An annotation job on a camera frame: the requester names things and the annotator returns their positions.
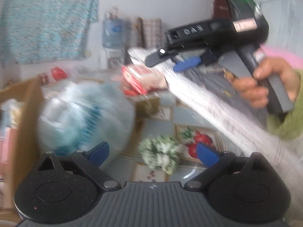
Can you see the clear plastic bag with tissues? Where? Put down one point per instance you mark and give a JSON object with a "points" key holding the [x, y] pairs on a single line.
{"points": [[84, 114]]}

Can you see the green sleeve forearm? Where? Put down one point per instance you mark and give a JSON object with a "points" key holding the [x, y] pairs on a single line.
{"points": [[288, 126]]}

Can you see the person's right hand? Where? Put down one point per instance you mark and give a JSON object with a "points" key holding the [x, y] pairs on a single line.
{"points": [[257, 95]]}

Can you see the blue water jug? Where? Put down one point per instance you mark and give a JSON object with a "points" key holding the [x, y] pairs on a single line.
{"points": [[112, 33]]}

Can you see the pink red printed bag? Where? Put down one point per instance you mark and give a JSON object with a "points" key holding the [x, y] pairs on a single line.
{"points": [[144, 79]]}

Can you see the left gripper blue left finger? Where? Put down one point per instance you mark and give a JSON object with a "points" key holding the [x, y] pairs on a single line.
{"points": [[98, 155]]}

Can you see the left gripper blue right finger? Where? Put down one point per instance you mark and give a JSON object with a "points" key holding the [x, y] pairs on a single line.
{"points": [[207, 155]]}

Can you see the teal floral wall cloth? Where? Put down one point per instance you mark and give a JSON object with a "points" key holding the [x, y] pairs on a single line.
{"points": [[40, 31]]}

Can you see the red plastic bag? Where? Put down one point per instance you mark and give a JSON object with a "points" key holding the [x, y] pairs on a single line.
{"points": [[58, 74]]}

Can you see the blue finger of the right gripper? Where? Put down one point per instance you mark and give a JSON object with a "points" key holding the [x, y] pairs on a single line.
{"points": [[159, 56], [187, 64]]}

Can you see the brown cardboard box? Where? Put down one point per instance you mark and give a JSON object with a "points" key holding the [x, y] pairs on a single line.
{"points": [[23, 152]]}

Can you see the green white scrunchie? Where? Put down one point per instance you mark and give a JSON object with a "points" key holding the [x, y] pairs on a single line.
{"points": [[161, 153]]}

